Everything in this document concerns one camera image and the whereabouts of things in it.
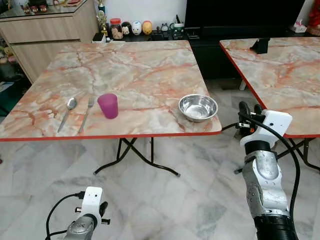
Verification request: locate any stainless steel bowl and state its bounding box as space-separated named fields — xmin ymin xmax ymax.
xmin=178 ymin=94 xmax=219 ymax=123

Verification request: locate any white pink tissue box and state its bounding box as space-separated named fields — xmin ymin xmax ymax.
xmin=294 ymin=20 xmax=308 ymax=33

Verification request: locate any black television screen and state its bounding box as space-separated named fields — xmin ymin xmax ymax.
xmin=185 ymin=0 xmax=306 ymax=32

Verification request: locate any silver metal fork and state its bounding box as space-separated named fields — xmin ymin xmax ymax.
xmin=77 ymin=95 xmax=95 ymax=135

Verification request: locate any dark green mug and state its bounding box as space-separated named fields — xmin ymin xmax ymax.
xmin=172 ymin=22 xmax=186 ymax=40

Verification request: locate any purple plastic cup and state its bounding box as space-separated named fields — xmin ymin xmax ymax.
xmin=97 ymin=93 xmax=119 ymax=120

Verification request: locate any red decorative figure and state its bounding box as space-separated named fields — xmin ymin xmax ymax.
xmin=306 ymin=0 xmax=320 ymax=37

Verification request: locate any silver metal spoon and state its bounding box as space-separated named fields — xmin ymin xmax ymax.
xmin=57 ymin=97 xmax=78 ymax=134

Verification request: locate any orange round doll figurine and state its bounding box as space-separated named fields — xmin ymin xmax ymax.
xmin=142 ymin=20 xmax=153 ymax=35

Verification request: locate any white round doll figurine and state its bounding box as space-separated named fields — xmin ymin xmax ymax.
xmin=131 ymin=21 xmax=143 ymax=36

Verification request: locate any black round doll figurine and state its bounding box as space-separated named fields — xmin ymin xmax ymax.
xmin=121 ymin=21 xmax=132 ymax=36

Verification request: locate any red lidded snack jar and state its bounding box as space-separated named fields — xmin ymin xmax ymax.
xmin=109 ymin=18 xmax=124 ymax=40

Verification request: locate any gold trophy figure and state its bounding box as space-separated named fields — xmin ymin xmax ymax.
xmin=97 ymin=2 xmax=108 ymax=36

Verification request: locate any light wooden cabinet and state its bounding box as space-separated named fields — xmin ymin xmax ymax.
xmin=0 ymin=0 xmax=101 ymax=83

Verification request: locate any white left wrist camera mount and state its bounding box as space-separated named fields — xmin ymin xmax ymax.
xmin=80 ymin=186 xmax=103 ymax=221

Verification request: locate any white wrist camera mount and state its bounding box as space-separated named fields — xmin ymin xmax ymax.
xmin=240 ymin=110 xmax=293 ymax=147
xmin=80 ymin=186 xmax=103 ymax=221

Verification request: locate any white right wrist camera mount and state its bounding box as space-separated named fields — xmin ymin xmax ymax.
xmin=240 ymin=110 xmax=293 ymax=147

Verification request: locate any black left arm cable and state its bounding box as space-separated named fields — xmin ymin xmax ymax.
xmin=46 ymin=192 xmax=85 ymax=240

